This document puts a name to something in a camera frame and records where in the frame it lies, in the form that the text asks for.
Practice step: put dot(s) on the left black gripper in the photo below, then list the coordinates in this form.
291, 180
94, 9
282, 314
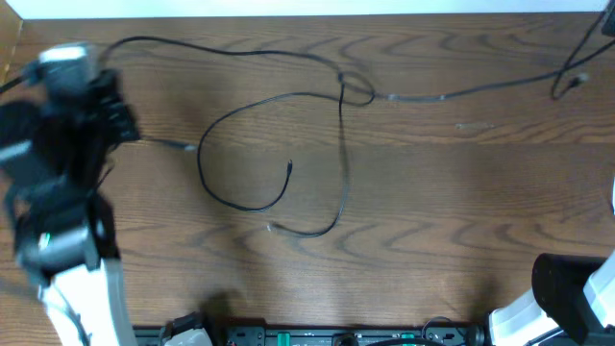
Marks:
135, 125

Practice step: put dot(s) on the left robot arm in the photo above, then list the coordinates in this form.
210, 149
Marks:
63, 228

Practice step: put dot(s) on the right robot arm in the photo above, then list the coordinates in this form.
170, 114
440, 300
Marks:
570, 302

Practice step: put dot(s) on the cardboard panel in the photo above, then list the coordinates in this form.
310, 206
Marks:
10, 29

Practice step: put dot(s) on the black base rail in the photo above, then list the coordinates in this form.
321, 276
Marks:
256, 332

